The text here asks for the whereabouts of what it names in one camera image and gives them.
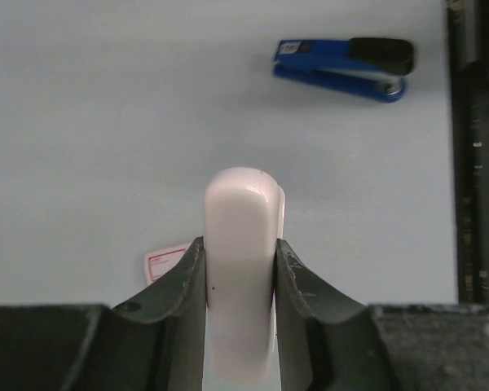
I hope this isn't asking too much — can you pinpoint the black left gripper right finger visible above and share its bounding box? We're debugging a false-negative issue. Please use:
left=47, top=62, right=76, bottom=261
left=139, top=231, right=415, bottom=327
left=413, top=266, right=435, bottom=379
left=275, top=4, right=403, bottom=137
left=275, top=240, right=489, bottom=391

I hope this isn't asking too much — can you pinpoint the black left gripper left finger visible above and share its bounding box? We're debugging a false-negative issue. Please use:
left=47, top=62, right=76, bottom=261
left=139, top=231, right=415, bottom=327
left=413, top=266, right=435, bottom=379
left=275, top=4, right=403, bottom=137
left=0, top=238, right=206, bottom=390

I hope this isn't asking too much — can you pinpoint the blue and black stapler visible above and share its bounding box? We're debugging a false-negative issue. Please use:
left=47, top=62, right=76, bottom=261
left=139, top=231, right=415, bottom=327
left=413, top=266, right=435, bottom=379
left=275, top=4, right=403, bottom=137
left=272, top=37, right=416, bottom=103

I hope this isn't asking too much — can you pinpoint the red white staple box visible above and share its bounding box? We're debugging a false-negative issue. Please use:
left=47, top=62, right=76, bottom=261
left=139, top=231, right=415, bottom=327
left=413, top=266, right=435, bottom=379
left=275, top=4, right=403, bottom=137
left=143, top=242, right=191, bottom=285

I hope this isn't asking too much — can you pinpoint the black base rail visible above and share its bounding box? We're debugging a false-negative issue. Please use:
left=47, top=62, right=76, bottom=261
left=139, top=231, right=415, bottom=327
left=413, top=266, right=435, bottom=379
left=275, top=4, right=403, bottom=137
left=446, top=0, right=489, bottom=304

